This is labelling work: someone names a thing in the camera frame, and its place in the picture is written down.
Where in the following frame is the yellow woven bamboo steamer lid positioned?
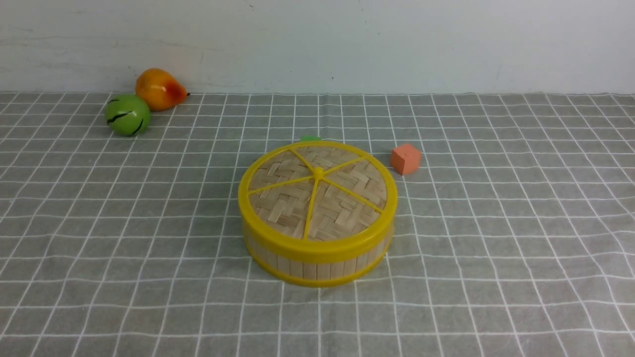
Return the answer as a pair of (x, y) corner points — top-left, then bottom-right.
(238, 141), (398, 264)

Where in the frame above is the yellow bamboo steamer basket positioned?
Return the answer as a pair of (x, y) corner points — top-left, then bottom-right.
(243, 225), (394, 288)

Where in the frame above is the green toy block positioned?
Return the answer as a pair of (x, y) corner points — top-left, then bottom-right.
(300, 135), (321, 142)

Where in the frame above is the orange cube block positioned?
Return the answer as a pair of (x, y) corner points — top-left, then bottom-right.
(389, 144), (422, 176)

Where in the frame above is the orange toy pear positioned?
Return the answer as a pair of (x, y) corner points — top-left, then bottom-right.
(134, 68), (191, 112)

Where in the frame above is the green toy apple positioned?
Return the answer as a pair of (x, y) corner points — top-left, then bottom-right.
(105, 94), (151, 136)

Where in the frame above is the grey checkered tablecloth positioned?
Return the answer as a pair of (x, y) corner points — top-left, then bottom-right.
(0, 92), (635, 357)

